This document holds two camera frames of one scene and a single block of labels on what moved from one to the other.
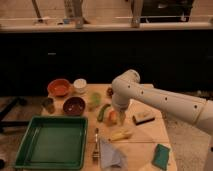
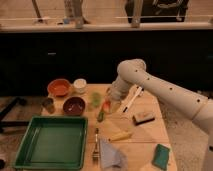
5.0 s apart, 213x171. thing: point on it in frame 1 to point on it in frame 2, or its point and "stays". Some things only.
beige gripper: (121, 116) to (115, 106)
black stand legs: (6, 110) stays
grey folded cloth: (111, 158) stays
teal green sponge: (161, 156) stays
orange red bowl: (59, 87) stays
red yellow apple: (112, 117) to (107, 106)
